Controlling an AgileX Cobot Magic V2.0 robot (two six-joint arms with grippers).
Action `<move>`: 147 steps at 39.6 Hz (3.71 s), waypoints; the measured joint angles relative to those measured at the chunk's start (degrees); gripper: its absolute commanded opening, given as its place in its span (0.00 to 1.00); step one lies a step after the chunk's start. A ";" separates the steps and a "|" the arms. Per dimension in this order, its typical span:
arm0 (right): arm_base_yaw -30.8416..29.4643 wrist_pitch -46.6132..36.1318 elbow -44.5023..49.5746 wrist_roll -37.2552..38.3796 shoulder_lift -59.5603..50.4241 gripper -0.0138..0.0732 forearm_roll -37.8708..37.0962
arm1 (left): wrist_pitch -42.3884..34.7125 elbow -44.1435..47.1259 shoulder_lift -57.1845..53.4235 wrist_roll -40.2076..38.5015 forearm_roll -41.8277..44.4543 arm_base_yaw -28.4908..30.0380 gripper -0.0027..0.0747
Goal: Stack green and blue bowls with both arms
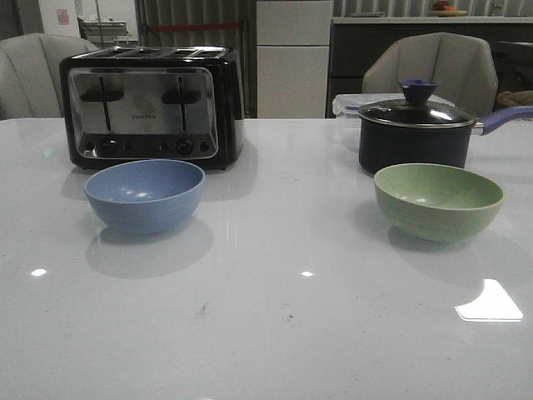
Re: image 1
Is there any blue bowl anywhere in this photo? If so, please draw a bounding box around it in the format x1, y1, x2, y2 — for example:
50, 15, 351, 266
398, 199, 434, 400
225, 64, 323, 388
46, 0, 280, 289
84, 159, 205, 234

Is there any green bowl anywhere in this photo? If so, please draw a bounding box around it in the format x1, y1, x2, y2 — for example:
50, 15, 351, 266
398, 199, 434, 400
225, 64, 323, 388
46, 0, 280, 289
374, 163, 505, 243

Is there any clear plastic food container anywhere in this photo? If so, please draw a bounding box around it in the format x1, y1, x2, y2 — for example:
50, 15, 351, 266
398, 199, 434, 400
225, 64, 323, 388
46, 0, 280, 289
331, 92, 456, 152

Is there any black and chrome toaster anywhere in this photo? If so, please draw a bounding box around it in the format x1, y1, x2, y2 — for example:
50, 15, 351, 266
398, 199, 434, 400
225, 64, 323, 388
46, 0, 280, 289
60, 46, 245, 169

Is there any dark blue saucepan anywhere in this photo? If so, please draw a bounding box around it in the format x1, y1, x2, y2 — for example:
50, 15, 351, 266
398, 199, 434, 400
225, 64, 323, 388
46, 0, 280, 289
359, 106, 532, 174

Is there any white refrigerator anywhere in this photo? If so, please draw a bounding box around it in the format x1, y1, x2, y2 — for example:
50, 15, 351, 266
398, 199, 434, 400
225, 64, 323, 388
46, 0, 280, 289
257, 1, 333, 118

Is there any glass pot lid blue knob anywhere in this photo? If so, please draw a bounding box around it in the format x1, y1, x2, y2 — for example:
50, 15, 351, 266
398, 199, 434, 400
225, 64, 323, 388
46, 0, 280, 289
359, 78, 475, 128

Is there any red barrier tape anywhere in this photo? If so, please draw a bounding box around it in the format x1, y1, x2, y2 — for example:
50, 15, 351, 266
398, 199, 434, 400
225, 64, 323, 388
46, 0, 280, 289
147, 22, 242, 33

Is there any dark kitchen counter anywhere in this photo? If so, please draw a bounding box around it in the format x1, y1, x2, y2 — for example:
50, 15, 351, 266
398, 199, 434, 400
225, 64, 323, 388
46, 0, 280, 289
324, 15, 533, 119

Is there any metal cart in background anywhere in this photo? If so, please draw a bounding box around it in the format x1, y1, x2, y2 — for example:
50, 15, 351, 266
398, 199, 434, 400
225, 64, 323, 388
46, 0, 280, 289
77, 16, 132, 45

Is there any grey armchair right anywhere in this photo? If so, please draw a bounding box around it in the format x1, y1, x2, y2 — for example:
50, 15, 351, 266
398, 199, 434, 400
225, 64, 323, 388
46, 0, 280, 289
361, 32, 498, 117

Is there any grey armchair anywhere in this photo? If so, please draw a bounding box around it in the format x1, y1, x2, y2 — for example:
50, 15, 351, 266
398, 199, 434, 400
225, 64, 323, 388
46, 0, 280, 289
361, 32, 498, 117
1, 33, 97, 120

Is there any fruit plate on counter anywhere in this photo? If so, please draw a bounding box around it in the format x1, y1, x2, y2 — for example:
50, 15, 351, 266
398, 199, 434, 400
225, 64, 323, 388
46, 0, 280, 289
429, 0, 467, 18

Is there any grey armchair left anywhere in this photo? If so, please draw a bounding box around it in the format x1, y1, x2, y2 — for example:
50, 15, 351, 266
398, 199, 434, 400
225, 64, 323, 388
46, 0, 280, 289
1, 33, 97, 120

